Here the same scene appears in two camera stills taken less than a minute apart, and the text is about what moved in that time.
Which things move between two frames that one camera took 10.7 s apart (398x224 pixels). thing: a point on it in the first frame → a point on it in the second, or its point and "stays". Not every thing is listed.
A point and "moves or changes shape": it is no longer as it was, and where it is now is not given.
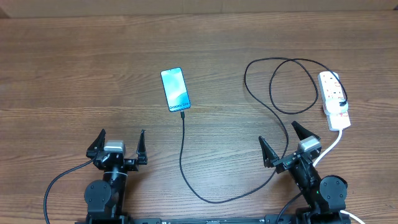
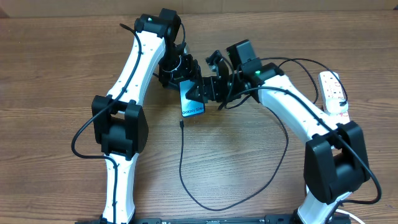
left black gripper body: [129, 165] → [174, 67]
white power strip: [331, 88] stays
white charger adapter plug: [332, 106] stays
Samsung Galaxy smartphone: [175, 89] moves or changes shape
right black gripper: [270, 155] → [217, 96]
